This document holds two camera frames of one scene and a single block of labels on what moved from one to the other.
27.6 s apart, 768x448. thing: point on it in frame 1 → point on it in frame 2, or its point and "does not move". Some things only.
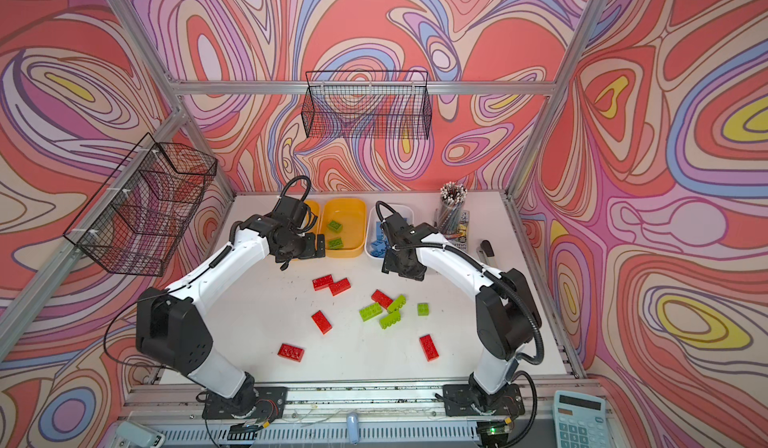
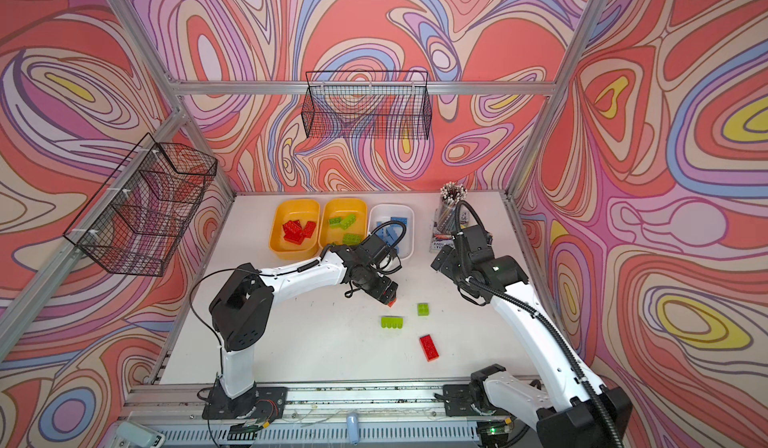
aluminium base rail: x=371 y=416 does not move
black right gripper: x=389 y=264 → x=447 y=266
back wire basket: x=367 y=105 does not move
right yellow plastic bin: x=351 y=213 does not move
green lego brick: x=397 y=304 → x=347 y=222
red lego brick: x=429 y=347 does not move
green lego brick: x=370 y=311 → x=351 y=239
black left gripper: x=310 y=251 → x=382 y=295
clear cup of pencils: x=453 y=197 does not move
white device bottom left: x=129 y=434 does not move
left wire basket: x=135 y=222 does not move
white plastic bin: x=374 y=241 does not move
